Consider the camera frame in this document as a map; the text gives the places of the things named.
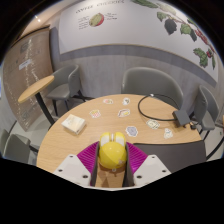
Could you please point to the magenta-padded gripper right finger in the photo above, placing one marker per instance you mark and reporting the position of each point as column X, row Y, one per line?
column 151, row 166

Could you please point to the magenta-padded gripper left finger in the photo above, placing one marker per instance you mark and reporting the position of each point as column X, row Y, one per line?
column 71, row 166

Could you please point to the yellow computer mouse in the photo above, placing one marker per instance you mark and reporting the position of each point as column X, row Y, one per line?
column 112, row 151

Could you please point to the small printed sticker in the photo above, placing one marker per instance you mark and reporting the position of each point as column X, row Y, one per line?
column 168, row 133
column 126, row 101
column 153, row 124
column 95, row 113
column 108, row 101
column 131, row 131
column 124, row 113

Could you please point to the small white box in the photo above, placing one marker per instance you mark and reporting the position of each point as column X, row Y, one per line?
column 73, row 123

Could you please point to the flat black device box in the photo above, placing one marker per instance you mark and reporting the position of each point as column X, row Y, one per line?
column 181, row 117

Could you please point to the grey upholstered chair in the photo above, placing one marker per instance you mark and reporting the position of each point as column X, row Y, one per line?
column 15, row 148
column 205, row 111
column 65, row 83
column 151, row 83

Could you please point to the small round wooden side table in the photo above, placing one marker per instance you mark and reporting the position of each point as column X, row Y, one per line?
column 35, row 88

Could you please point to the wooden wall board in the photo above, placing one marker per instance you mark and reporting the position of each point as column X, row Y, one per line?
column 23, row 76

